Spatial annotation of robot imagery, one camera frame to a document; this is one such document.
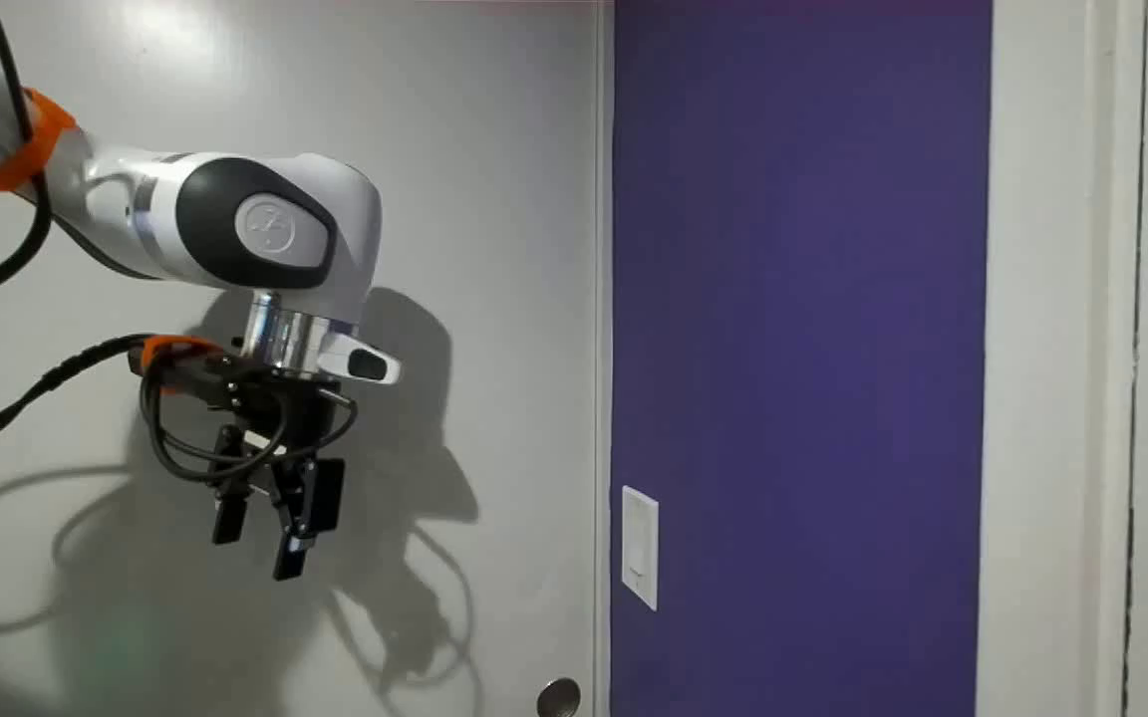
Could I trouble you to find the white door frame with hinge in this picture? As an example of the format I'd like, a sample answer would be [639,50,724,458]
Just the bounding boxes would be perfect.
[972,0,1148,717]

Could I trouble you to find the white rocker light switch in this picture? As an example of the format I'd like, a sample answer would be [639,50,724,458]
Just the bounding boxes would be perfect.
[626,513,654,581]

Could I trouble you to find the black cable to gripper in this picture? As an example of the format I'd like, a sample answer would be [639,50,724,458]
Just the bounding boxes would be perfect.
[0,331,161,448]

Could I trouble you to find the large orange cable clamp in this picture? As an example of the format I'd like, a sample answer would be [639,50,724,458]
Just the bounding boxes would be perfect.
[0,88,80,196]

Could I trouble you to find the metal door knob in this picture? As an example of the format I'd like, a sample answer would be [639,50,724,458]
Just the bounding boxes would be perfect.
[533,674,585,717]

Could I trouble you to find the narrow white door trim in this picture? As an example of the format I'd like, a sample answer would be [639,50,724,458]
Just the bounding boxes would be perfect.
[595,0,616,717]

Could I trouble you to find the small orange cable clamp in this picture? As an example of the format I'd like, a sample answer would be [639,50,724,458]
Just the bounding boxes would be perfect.
[131,331,226,375]

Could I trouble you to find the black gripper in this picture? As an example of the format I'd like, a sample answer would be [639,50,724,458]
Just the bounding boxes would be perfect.
[207,363,355,584]

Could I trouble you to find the white light switch plate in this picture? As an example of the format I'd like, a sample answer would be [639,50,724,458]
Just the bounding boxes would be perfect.
[616,481,667,612]

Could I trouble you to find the black looped gripper cable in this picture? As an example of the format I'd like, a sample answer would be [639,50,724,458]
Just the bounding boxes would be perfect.
[139,363,367,491]

